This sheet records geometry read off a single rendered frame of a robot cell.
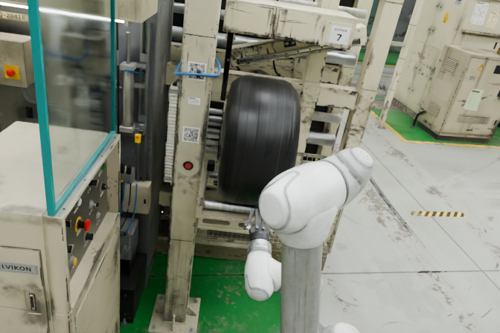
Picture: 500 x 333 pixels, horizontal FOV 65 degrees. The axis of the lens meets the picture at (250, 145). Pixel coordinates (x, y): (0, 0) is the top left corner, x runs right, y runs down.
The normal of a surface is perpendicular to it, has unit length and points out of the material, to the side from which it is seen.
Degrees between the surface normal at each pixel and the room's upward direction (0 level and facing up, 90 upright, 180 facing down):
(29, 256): 90
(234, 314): 0
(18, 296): 90
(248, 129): 58
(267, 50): 90
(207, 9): 90
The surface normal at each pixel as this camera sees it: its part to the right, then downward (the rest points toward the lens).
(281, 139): 0.07, -0.04
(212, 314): 0.14, -0.89
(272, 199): -0.75, 0.13
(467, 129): 0.17, 0.45
